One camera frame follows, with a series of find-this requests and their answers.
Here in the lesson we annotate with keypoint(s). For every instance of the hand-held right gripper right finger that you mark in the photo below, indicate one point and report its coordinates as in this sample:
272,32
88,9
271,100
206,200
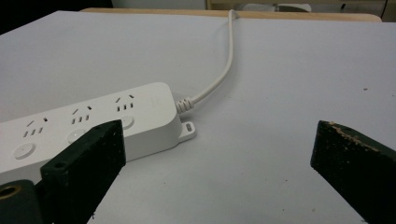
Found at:
355,165

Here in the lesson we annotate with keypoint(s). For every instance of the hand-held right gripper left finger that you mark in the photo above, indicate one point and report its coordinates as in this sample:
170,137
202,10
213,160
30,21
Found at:
84,168

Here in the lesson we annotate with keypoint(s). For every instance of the white power strip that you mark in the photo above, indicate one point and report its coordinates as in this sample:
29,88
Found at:
137,124

